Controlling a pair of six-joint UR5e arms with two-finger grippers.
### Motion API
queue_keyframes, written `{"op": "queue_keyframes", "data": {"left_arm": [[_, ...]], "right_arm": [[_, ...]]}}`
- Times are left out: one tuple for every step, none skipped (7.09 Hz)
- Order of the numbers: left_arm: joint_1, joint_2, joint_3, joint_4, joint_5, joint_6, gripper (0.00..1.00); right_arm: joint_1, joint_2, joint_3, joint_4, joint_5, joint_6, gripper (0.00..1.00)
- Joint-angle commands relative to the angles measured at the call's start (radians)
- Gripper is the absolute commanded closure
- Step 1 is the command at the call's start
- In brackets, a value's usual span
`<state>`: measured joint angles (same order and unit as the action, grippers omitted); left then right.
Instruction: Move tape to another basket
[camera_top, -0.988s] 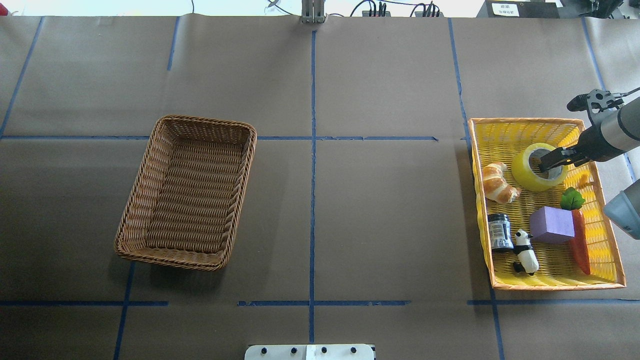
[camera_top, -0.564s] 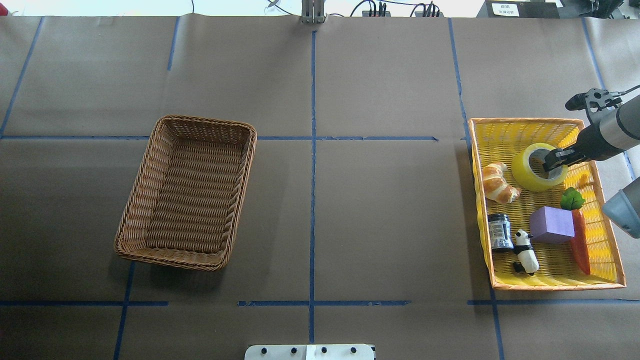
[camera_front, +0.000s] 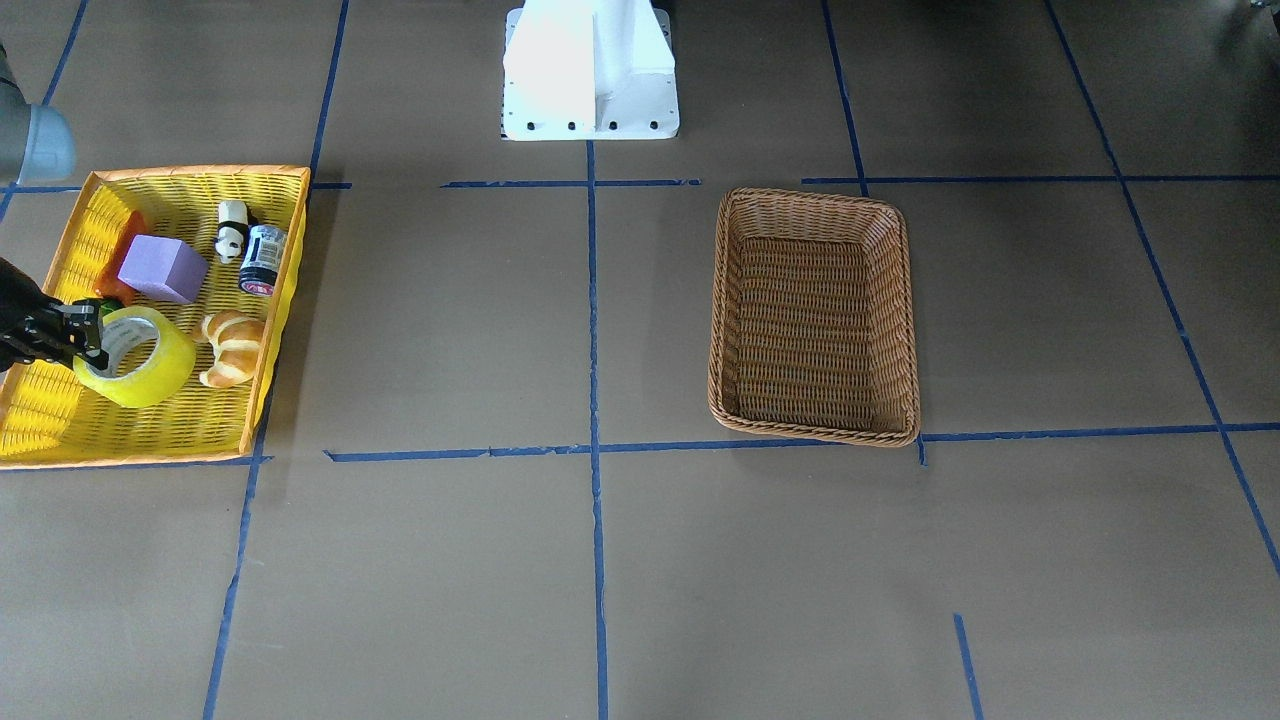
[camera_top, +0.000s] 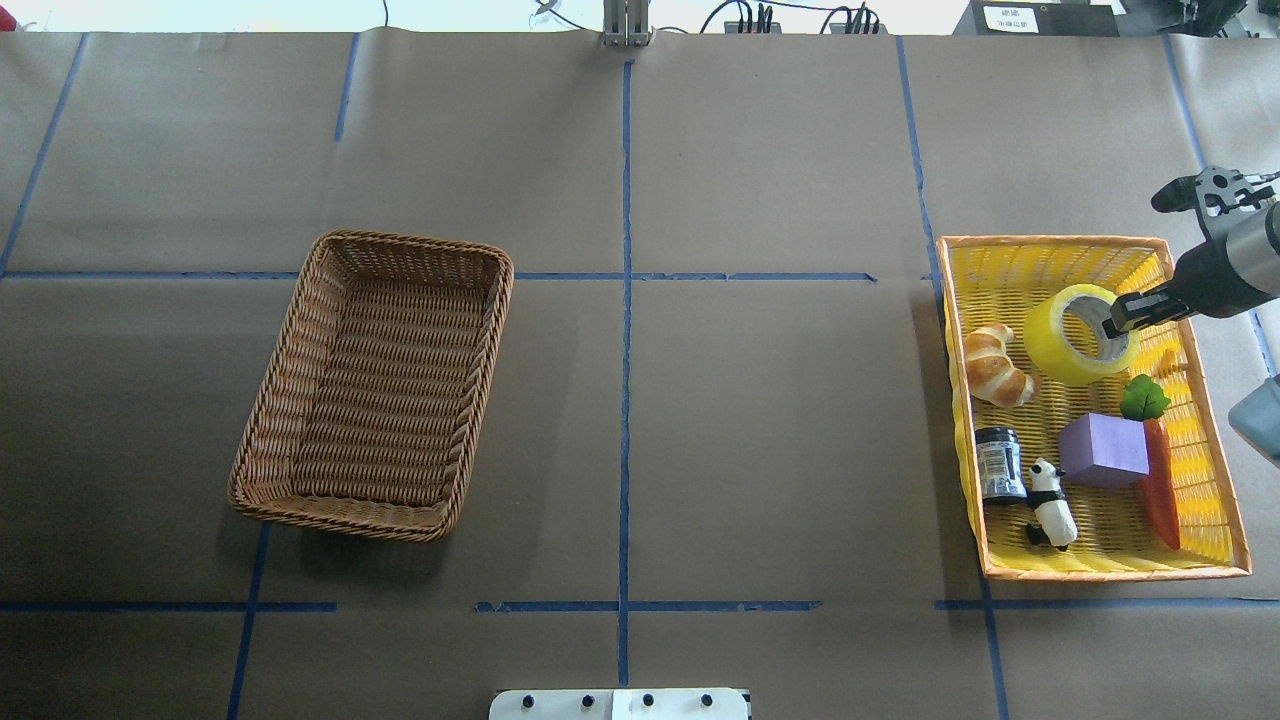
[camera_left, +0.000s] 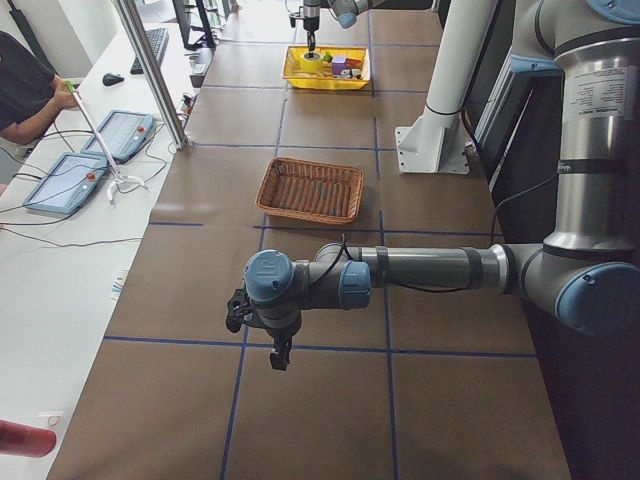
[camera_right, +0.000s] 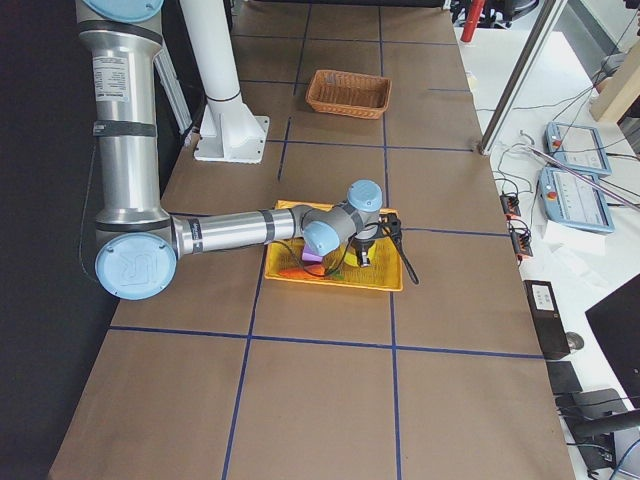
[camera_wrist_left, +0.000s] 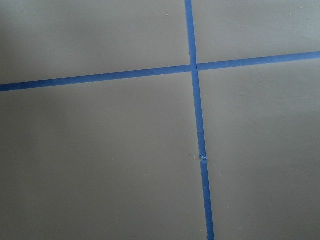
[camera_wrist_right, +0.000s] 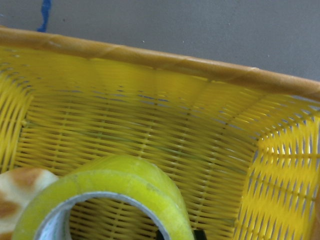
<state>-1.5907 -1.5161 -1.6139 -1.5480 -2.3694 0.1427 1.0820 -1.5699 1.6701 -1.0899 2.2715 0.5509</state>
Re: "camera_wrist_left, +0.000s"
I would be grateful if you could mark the long blue tape line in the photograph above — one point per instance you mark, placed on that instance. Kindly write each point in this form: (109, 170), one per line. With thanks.
(199, 120)

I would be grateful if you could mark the crossing blue tape line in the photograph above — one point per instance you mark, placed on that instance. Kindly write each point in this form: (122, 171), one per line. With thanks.
(159, 71)

